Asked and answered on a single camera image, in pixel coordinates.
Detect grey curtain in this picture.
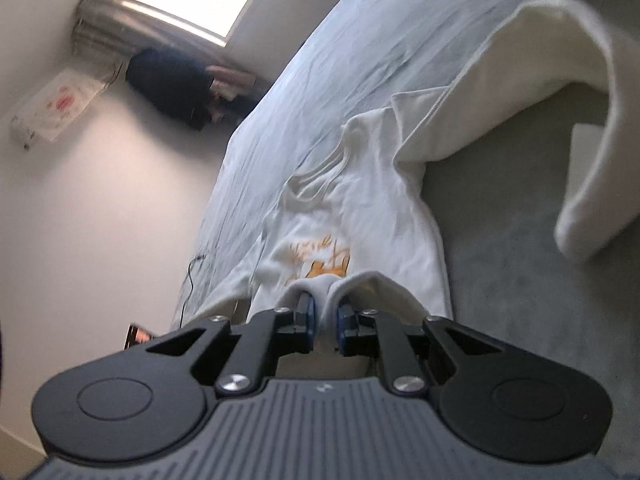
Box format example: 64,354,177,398
72,0,228,63

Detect white wall poster red print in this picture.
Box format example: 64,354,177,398
10,69,107,151

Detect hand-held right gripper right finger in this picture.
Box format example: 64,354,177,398
336,299,521,401

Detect hanging dark clothes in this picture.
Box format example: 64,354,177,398
125,47,223,132

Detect white sweatshirt with yellow print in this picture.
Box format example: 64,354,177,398
172,0,627,376

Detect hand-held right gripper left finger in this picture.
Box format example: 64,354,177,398
122,292,321,401

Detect bed with grey sheet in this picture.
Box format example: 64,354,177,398
170,0,640,480

